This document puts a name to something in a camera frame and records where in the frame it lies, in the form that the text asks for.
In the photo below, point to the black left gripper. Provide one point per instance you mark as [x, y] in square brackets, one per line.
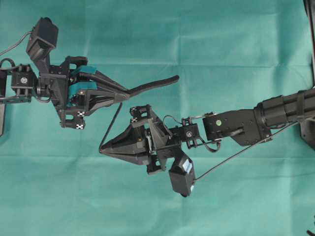
[77, 99]

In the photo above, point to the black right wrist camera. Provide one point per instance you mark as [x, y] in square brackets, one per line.
[182, 174]

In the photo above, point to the thin black Velcro loop strip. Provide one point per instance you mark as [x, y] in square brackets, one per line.
[109, 127]

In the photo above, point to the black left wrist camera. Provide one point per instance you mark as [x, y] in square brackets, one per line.
[43, 40]

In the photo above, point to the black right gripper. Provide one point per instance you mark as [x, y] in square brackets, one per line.
[146, 138]

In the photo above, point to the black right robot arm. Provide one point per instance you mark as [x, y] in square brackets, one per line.
[247, 126]

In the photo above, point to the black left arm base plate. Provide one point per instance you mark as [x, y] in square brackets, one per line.
[2, 118]

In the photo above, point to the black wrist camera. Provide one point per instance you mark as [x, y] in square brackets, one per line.
[43, 40]
[182, 174]

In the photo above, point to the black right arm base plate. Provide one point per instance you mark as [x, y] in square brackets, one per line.
[307, 132]

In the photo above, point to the black Velcro hook strip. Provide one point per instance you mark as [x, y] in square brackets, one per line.
[152, 85]

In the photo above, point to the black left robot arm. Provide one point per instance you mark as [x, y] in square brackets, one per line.
[19, 84]

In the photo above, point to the green table cloth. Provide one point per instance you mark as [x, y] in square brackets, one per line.
[229, 54]

